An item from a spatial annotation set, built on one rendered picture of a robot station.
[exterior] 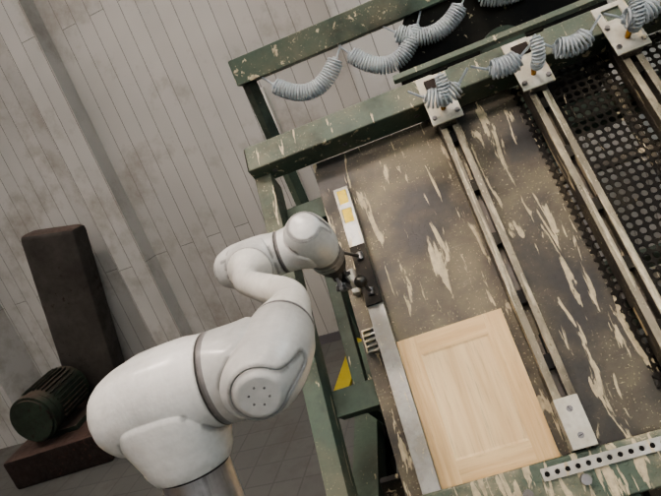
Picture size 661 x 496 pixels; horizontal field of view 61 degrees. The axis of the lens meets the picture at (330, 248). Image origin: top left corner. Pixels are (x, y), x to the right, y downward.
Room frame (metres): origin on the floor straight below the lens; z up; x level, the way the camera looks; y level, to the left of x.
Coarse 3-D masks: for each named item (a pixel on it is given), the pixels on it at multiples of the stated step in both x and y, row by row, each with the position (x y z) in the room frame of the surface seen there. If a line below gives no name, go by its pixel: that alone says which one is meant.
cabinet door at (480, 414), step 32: (480, 320) 1.47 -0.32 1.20; (416, 352) 1.49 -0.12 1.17; (448, 352) 1.46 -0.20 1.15; (480, 352) 1.43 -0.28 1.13; (512, 352) 1.40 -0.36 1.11; (416, 384) 1.44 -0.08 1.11; (448, 384) 1.41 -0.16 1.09; (480, 384) 1.38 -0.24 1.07; (512, 384) 1.35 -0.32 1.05; (448, 416) 1.37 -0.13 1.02; (480, 416) 1.34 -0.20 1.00; (512, 416) 1.31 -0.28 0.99; (544, 416) 1.28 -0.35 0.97; (448, 448) 1.32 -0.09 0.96; (480, 448) 1.30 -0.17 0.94; (512, 448) 1.27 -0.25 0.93; (544, 448) 1.24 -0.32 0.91; (448, 480) 1.28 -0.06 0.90
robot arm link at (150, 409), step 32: (160, 352) 0.73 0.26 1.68; (192, 352) 0.70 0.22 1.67; (128, 384) 0.71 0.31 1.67; (160, 384) 0.69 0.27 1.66; (192, 384) 0.68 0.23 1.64; (96, 416) 0.71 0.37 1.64; (128, 416) 0.69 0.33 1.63; (160, 416) 0.68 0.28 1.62; (192, 416) 0.67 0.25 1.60; (128, 448) 0.69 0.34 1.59; (160, 448) 0.67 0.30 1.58; (192, 448) 0.67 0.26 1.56; (224, 448) 0.70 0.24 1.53; (160, 480) 0.67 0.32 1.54; (192, 480) 0.68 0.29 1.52; (224, 480) 0.69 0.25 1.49
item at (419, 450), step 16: (352, 208) 1.79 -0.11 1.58; (352, 224) 1.76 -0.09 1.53; (352, 240) 1.73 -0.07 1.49; (384, 304) 1.58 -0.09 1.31; (384, 320) 1.55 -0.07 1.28; (384, 336) 1.53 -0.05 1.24; (384, 352) 1.50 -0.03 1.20; (400, 368) 1.46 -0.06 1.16; (400, 384) 1.43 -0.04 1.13; (400, 400) 1.41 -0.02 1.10; (400, 416) 1.39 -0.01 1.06; (416, 416) 1.37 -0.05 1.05; (416, 432) 1.35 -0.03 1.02; (416, 448) 1.33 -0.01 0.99; (416, 464) 1.31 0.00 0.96; (432, 464) 1.30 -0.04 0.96; (432, 480) 1.27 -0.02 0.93
